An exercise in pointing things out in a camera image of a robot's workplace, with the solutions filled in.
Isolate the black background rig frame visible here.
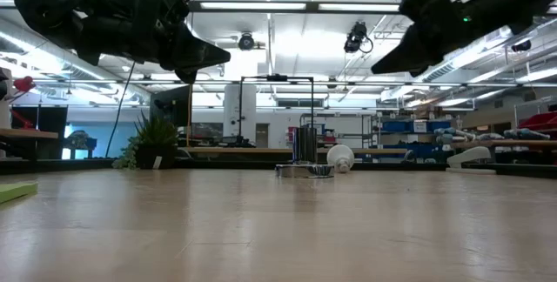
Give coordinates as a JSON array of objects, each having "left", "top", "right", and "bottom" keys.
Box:
[{"left": 238, "top": 74, "right": 315, "bottom": 149}]

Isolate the green sticky note pad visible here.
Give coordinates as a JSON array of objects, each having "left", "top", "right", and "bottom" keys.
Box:
[{"left": 0, "top": 180, "right": 38, "bottom": 205}]

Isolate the long blue storage bin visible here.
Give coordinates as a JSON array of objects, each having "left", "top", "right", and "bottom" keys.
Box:
[{"left": 373, "top": 143, "right": 447, "bottom": 161}]

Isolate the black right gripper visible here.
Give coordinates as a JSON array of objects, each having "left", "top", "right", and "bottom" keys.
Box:
[{"left": 370, "top": 0, "right": 498, "bottom": 78}]

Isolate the chrome lamp socket base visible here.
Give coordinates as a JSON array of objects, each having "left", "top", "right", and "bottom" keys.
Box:
[{"left": 274, "top": 126, "right": 335, "bottom": 179}]

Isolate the black ceiling camera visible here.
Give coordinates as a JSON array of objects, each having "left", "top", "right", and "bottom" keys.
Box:
[{"left": 343, "top": 21, "right": 374, "bottom": 55}]

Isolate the white lightbulb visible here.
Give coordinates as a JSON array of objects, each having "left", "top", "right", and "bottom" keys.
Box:
[{"left": 325, "top": 144, "right": 356, "bottom": 174}]

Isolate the red storage bin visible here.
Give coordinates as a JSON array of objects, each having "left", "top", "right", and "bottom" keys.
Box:
[{"left": 517, "top": 111, "right": 557, "bottom": 131}]

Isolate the black ceiling fixture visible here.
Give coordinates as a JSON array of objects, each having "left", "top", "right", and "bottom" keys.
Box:
[{"left": 511, "top": 38, "right": 533, "bottom": 53}]

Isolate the black computer monitor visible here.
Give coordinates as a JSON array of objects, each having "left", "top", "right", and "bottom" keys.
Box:
[{"left": 149, "top": 84, "right": 192, "bottom": 127}]

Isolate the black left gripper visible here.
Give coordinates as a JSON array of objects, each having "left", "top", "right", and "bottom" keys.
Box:
[{"left": 77, "top": 0, "right": 232, "bottom": 85}]

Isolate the wooden workbench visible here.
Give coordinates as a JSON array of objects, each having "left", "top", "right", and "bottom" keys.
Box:
[
  {"left": 0, "top": 128, "right": 60, "bottom": 161},
  {"left": 450, "top": 139, "right": 557, "bottom": 164}
]

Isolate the black aluminium table frame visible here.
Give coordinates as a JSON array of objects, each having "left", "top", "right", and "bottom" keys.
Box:
[{"left": 0, "top": 156, "right": 557, "bottom": 179}]

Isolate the light metal mounting bracket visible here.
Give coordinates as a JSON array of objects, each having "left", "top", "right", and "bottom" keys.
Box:
[{"left": 446, "top": 145, "right": 497, "bottom": 175}]

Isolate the black round dome camera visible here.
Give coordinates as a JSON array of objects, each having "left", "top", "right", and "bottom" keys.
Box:
[{"left": 238, "top": 32, "right": 257, "bottom": 51}]

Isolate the white post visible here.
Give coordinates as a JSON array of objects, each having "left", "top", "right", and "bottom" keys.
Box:
[{"left": 0, "top": 67, "right": 13, "bottom": 130}]

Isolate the grey wrapped bundle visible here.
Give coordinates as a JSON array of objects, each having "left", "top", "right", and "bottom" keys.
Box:
[
  {"left": 434, "top": 127, "right": 476, "bottom": 143},
  {"left": 503, "top": 128, "right": 552, "bottom": 141}
]

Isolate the black hanging cable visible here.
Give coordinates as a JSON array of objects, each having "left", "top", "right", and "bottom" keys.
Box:
[{"left": 106, "top": 60, "right": 137, "bottom": 158}]

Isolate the green potted plant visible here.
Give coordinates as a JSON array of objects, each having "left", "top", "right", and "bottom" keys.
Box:
[{"left": 111, "top": 110, "right": 180, "bottom": 171}]

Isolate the dark office chair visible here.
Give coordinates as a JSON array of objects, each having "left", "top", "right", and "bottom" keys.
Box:
[{"left": 64, "top": 130, "right": 97, "bottom": 160}]

